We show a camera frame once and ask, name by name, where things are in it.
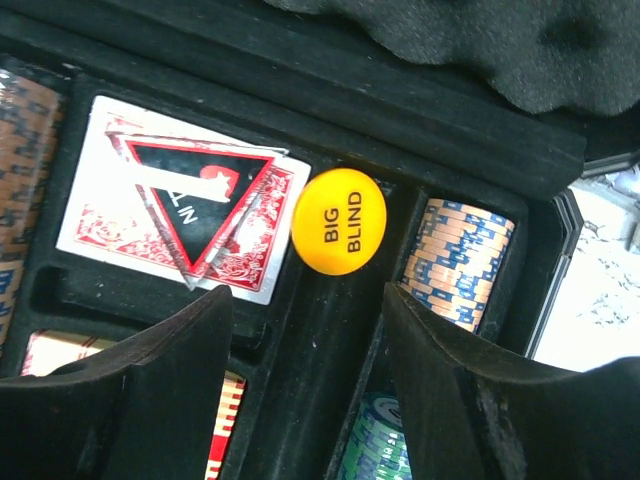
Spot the black poker set case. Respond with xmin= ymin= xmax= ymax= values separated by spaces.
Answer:
xmin=1 ymin=1 xmax=639 ymax=479

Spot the red playing card deck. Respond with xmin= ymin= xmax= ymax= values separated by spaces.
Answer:
xmin=56 ymin=95 xmax=311 ymax=305

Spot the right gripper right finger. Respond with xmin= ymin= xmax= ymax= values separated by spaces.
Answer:
xmin=382 ymin=283 xmax=639 ymax=479

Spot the black red triangle button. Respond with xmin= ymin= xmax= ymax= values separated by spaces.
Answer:
xmin=105 ymin=130 xmax=286 ymax=290

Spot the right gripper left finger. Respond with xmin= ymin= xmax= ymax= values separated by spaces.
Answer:
xmin=1 ymin=286 xmax=233 ymax=479

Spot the orange blue chip stack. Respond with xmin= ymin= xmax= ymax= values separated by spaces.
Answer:
xmin=400 ymin=198 xmax=515 ymax=333

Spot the yellow big blind button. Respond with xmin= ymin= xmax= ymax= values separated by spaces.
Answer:
xmin=291 ymin=168 xmax=387 ymax=276

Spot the green chip stack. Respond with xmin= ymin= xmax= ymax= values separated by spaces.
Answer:
xmin=336 ymin=392 xmax=412 ymax=480

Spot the orange playing card deck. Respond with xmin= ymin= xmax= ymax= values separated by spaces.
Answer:
xmin=19 ymin=329 xmax=247 ymax=480

